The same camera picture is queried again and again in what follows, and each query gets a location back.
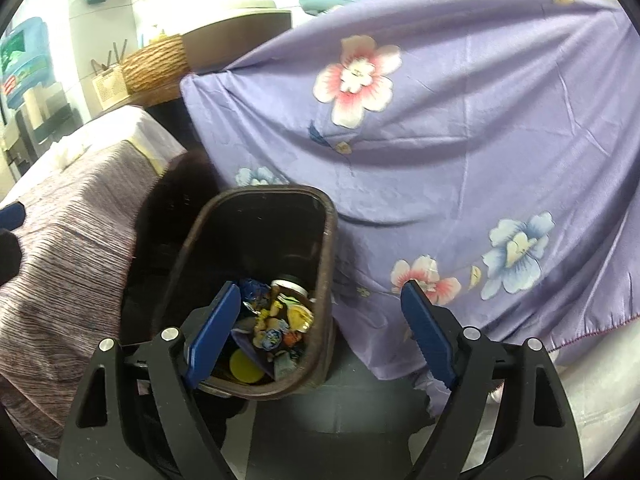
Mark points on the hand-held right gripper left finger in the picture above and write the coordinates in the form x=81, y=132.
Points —
x=215, y=335

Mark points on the brown box white lid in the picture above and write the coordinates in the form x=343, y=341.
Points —
x=235, y=40

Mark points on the brown trash bin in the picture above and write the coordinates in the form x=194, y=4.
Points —
x=260, y=230

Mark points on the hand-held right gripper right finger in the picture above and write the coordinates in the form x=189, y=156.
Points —
x=427, y=335

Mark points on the dark wooden utensil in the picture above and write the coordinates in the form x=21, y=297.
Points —
x=106, y=57

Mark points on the paper towel roll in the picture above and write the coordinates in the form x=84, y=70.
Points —
x=34, y=107

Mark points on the woven basket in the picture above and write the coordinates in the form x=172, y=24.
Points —
x=155, y=62

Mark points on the cream utensil holder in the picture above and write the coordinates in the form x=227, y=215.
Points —
x=110, y=89

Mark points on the colourful crumpled wrapper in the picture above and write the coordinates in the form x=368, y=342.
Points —
x=272, y=332

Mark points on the blue crumpled wrapper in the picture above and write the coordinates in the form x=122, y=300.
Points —
x=254, y=291

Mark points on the purple floral cloth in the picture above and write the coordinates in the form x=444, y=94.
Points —
x=450, y=135

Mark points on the water dispenser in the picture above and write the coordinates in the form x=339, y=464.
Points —
x=15, y=145

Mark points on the blue water jug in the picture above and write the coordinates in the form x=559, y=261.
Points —
x=27, y=60

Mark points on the yellow round lid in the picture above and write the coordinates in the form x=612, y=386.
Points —
x=245, y=367

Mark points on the yellow soap bottle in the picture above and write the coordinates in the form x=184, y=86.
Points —
x=159, y=34

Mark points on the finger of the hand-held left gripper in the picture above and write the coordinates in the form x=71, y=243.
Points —
x=10, y=216
x=7, y=257

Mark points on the yellow-green snack packet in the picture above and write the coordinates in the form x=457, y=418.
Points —
x=300, y=319

